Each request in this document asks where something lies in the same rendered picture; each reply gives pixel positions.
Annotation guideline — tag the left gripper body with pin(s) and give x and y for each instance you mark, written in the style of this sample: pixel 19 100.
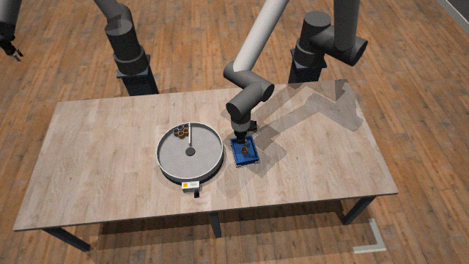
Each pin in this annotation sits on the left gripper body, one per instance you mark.
pixel 240 131

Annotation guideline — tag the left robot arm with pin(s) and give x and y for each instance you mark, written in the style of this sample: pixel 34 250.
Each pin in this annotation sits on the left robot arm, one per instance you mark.
pixel 318 37

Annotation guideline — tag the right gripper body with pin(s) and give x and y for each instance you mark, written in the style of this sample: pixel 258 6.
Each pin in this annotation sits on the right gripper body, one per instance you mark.
pixel 6 44

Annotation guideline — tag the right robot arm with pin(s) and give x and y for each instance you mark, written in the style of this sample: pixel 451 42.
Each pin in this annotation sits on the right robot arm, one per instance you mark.
pixel 129 56

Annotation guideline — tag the blue shallow tray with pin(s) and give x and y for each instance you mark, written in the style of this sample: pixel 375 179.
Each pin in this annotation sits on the blue shallow tray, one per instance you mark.
pixel 249 158

